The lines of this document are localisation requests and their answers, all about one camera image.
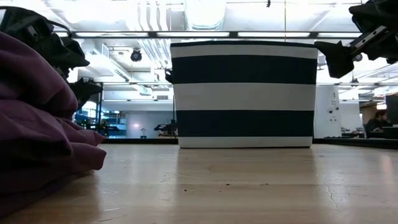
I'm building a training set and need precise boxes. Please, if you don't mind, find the dark monitor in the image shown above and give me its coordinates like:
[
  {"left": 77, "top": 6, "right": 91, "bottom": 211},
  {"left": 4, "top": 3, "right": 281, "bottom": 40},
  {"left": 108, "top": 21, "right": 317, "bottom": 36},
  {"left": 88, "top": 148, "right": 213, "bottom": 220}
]
[{"left": 385, "top": 94, "right": 398, "bottom": 126}]

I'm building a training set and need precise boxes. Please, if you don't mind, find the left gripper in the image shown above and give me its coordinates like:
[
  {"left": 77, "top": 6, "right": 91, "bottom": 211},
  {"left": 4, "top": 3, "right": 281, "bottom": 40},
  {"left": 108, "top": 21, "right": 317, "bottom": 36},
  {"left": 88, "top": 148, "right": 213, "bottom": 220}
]
[{"left": 0, "top": 6, "right": 91, "bottom": 78}]

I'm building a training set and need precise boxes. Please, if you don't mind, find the black metal rack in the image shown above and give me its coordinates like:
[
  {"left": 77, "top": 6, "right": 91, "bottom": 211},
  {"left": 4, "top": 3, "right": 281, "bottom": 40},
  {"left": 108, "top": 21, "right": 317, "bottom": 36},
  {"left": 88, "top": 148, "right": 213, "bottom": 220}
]
[{"left": 74, "top": 81, "right": 104, "bottom": 133}]

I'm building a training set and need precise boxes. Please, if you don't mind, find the person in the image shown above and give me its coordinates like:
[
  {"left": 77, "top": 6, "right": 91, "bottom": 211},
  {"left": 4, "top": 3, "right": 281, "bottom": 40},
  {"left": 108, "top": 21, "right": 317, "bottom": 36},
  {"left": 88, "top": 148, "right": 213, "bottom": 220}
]
[{"left": 364, "top": 109, "right": 393, "bottom": 139}]

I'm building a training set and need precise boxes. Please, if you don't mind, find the white pillar with devices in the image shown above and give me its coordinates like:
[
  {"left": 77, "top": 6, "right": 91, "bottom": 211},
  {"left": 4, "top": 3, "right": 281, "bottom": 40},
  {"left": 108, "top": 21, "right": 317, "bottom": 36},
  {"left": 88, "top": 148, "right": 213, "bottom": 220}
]
[{"left": 313, "top": 85, "right": 341, "bottom": 139}]

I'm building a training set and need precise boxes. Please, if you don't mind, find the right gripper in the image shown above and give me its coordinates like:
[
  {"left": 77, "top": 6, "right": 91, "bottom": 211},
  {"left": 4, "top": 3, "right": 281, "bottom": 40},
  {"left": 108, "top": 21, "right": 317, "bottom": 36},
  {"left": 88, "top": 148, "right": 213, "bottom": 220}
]
[{"left": 313, "top": 0, "right": 398, "bottom": 79}]

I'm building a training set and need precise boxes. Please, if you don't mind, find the purple cloth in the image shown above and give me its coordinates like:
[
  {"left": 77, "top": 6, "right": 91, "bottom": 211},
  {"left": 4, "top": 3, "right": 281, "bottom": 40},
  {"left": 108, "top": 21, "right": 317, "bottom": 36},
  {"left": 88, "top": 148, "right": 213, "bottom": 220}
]
[{"left": 0, "top": 32, "right": 107, "bottom": 218}]

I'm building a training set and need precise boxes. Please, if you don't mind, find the navy white striped fabric basket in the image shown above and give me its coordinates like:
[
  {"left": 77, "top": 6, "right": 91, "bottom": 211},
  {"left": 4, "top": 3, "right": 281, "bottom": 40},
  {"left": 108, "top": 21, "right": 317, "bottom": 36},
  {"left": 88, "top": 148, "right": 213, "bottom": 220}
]
[{"left": 164, "top": 40, "right": 319, "bottom": 149}]

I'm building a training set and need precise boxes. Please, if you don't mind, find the long ceiling light beam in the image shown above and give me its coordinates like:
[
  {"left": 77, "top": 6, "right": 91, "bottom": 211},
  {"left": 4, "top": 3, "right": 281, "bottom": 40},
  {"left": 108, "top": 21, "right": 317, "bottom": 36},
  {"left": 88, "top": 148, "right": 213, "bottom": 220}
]
[{"left": 54, "top": 30, "right": 363, "bottom": 39}]

